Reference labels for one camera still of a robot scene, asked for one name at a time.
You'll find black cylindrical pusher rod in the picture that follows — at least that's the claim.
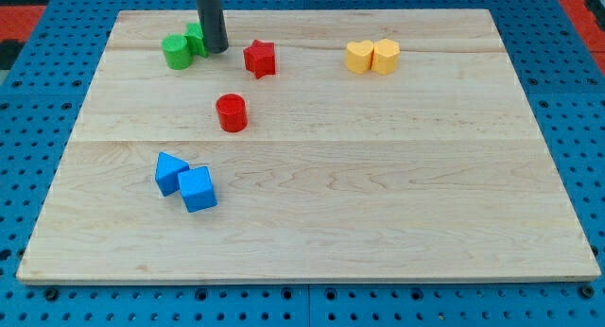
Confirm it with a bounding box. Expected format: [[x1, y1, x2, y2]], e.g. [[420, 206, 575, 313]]
[[195, 0, 229, 54]]

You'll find blue cube block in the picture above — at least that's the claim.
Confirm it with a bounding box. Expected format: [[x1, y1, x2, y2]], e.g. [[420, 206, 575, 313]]
[[178, 166, 217, 213]]

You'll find green star block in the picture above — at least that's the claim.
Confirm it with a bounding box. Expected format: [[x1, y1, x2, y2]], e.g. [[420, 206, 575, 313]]
[[184, 23, 209, 58]]

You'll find green cylinder block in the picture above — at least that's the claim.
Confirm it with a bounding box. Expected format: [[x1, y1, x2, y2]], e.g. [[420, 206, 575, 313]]
[[162, 34, 193, 70]]

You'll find yellow heart block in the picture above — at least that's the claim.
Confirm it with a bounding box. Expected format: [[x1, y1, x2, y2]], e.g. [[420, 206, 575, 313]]
[[345, 41, 374, 74]]

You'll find yellow hexagon block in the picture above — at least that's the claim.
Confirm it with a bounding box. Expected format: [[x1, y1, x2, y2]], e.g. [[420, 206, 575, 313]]
[[371, 39, 400, 75]]

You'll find red cylinder block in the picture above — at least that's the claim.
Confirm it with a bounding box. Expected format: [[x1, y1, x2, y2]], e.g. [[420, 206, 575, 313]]
[[216, 94, 248, 132]]

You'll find light wooden board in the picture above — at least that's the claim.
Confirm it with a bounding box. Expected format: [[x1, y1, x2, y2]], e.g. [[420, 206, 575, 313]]
[[16, 9, 600, 285]]

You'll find red star block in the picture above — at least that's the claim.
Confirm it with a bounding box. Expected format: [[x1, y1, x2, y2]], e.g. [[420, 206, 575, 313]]
[[243, 40, 276, 79]]

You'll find blue triangle block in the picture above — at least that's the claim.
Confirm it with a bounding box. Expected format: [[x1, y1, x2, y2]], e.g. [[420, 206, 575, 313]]
[[155, 151, 190, 197]]

